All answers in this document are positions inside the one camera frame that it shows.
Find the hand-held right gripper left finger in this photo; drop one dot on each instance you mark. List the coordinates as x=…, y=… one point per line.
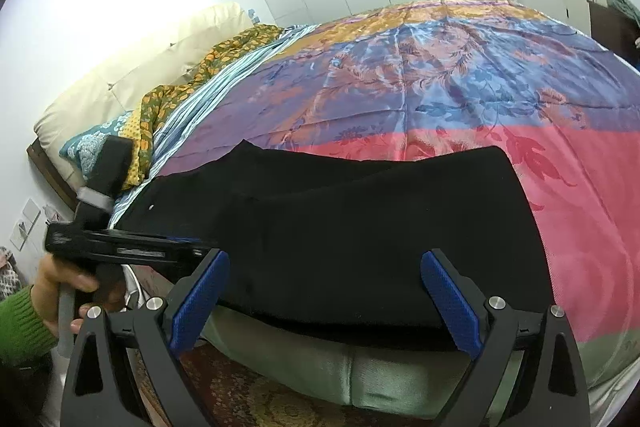
x=200, y=302

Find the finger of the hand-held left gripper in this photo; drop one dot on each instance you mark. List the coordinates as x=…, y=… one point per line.
x=187, y=243

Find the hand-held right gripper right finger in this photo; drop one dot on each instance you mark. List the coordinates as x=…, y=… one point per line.
x=450, y=302

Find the black pants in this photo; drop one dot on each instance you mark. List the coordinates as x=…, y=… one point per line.
x=350, y=232

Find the person's left forearm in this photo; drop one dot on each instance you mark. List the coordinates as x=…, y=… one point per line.
x=22, y=327

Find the person's left hand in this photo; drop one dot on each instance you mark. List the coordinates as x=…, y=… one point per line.
x=47, y=287

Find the blue patterned pillow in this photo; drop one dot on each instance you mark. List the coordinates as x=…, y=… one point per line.
x=85, y=147

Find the patterned rug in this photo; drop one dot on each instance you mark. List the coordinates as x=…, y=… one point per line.
x=260, y=397

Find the blue striped bed sheet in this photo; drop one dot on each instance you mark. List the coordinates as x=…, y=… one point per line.
x=200, y=99

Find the yellow floral blanket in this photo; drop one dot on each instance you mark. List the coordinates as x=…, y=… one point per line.
x=200, y=67

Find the cream pillows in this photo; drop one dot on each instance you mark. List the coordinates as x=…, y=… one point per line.
x=140, y=62

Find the colourful satin bedspread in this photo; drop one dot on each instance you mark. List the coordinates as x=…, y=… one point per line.
x=475, y=107

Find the dark wooden nightstand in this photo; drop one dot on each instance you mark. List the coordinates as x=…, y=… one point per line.
x=607, y=32

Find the grey-green garment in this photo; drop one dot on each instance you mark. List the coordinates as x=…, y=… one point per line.
x=625, y=7

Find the white wall plate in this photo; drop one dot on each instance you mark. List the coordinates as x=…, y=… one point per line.
x=27, y=217

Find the dark wooden bed frame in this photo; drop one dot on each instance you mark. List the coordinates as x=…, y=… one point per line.
x=50, y=172

